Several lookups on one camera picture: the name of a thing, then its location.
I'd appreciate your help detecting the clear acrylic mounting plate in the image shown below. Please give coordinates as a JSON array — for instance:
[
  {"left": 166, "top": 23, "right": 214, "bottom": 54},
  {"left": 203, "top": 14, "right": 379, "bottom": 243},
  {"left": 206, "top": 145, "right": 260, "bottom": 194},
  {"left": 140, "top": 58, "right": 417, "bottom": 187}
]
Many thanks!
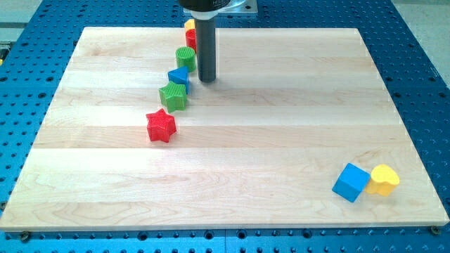
[{"left": 184, "top": 0, "right": 257, "bottom": 16}]

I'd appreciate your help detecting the green star block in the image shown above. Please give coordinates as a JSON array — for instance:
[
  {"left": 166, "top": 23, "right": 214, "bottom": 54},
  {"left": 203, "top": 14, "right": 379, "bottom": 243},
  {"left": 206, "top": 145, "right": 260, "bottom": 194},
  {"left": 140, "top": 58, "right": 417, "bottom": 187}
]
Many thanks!
[{"left": 159, "top": 81, "right": 187, "bottom": 112}]

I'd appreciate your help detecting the green cylinder block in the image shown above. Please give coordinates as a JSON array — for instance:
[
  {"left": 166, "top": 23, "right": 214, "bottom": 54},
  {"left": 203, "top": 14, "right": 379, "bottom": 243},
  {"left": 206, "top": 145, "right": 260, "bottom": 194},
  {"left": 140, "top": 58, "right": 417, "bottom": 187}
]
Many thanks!
[{"left": 175, "top": 46, "right": 196, "bottom": 72}]

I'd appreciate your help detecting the red cylinder block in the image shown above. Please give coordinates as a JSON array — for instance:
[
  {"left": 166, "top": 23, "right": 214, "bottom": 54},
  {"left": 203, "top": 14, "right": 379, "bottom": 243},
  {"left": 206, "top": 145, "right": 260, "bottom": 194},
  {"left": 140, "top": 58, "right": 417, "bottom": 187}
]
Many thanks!
[{"left": 185, "top": 29, "right": 197, "bottom": 52}]

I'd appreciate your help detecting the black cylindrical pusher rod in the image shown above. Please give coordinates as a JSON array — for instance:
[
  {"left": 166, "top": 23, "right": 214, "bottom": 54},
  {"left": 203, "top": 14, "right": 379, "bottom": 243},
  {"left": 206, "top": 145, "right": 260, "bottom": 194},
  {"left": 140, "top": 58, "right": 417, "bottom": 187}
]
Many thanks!
[{"left": 195, "top": 18, "right": 216, "bottom": 83}]

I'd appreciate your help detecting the blue cube block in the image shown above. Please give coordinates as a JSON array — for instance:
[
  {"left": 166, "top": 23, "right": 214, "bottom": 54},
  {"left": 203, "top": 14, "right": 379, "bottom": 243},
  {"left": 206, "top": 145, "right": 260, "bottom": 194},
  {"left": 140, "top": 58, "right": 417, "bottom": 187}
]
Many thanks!
[{"left": 332, "top": 163, "right": 370, "bottom": 202}]

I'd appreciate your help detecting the blue triangle block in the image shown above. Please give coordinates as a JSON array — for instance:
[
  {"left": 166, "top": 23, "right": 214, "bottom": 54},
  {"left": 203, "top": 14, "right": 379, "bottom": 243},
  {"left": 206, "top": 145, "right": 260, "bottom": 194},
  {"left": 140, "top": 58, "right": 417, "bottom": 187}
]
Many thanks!
[{"left": 167, "top": 66, "right": 190, "bottom": 94}]

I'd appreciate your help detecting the red star block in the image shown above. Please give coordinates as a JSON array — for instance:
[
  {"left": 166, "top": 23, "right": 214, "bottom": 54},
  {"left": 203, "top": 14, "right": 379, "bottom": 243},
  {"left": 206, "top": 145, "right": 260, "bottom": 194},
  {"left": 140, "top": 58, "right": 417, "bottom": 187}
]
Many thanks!
[{"left": 146, "top": 109, "right": 176, "bottom": 143}]

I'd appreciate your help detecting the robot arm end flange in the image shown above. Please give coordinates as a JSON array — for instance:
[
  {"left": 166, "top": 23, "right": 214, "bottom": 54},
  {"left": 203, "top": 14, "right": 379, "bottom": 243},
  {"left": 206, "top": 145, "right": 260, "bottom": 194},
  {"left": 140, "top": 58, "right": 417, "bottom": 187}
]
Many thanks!
[{"left": 178, "top": 0, "right": 231, "bottom": 20}]

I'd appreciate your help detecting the light wooden board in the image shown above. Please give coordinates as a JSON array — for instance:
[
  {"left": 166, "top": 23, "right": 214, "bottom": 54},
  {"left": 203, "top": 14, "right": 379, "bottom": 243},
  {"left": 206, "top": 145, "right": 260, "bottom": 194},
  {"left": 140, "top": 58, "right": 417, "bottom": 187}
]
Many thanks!
[{"left": 1, "top": 27, "right": 449, "bottom": 232}]

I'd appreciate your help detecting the yellow heart block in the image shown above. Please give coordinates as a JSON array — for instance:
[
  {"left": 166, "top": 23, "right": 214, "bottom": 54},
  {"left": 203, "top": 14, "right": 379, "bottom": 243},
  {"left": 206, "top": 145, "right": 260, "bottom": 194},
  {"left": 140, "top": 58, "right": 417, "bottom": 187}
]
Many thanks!
[{"left": 364, "top": 164, "right": 400, "bottom": 197}]

